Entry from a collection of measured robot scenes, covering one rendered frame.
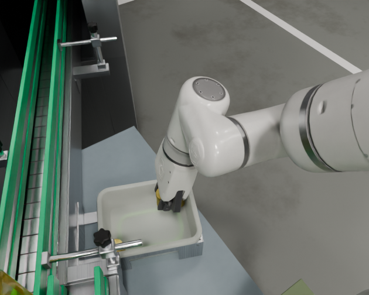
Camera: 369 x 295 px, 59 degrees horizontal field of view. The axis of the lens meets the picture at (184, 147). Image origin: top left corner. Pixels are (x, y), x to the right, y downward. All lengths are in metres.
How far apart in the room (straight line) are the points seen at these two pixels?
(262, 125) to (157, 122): 1.65
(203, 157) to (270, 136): 0.10
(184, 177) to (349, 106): 0.33
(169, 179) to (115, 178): 0.39
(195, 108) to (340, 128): 0.22
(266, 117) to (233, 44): 2.29
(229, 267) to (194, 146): 0.44
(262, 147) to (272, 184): 1.41
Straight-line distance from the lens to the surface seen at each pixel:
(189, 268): 0.80
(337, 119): 0.28
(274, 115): 0.47
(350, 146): 0.29
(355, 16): 3.41
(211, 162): 0.41
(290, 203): 1.82
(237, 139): 0.42
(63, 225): 0.75
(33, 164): 0.86
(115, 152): 0.99
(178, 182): 0.56
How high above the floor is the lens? 1.51
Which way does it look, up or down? 51 degrees down
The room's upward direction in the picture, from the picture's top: straight up
